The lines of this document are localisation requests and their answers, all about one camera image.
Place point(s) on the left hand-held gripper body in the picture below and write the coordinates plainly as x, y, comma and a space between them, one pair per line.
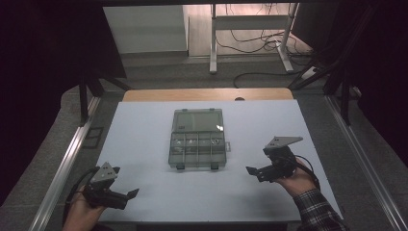
104, 192

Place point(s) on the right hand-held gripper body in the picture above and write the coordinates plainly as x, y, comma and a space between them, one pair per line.
279, 163

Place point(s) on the clear plastic compartment box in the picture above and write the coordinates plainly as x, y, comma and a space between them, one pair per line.
197, 141

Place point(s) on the person's right hand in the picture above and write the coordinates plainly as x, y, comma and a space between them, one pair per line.
298, 184

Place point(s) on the person's left hand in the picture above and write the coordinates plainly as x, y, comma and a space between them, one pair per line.
80, 215

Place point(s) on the white board table cover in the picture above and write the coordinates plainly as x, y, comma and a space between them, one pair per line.
144, 160

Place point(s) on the black metal stand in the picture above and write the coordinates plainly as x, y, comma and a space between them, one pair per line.
344, 96
84, 102

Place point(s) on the white power strip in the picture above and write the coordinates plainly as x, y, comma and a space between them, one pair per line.
310, 72

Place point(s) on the wooden table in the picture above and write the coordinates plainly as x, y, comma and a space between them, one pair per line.
192, 94

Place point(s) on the dark curtain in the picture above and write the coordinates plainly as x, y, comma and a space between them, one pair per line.
35, 80
385, 73

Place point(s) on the white cabinet panel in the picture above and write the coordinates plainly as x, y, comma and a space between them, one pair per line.
144, 29

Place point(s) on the aluminium floor rail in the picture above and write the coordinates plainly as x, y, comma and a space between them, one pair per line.
365, 160
64, 166

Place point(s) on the black rectangular floor frame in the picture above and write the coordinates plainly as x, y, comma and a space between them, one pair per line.
93, 137

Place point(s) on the white metal desk frame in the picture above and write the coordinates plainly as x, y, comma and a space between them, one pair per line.
250, 22

